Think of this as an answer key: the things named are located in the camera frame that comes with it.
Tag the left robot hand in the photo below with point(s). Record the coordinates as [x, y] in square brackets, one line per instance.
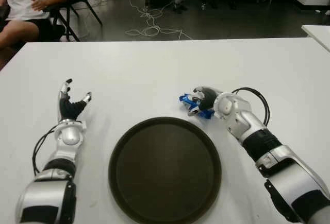
[67, 106]

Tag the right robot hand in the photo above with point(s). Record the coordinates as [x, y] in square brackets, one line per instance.
[208, 96]

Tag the blue Oreo cookie packet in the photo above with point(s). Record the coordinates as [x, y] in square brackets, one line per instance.
[187, 100]

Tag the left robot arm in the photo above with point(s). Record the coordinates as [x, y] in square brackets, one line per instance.
[67, 136]

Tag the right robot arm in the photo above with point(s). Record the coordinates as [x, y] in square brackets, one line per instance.
[245, 123]

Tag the round dark brown tray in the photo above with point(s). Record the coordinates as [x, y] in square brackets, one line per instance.
[165, 172]

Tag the white side table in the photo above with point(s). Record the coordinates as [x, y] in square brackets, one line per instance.
[319, 32]

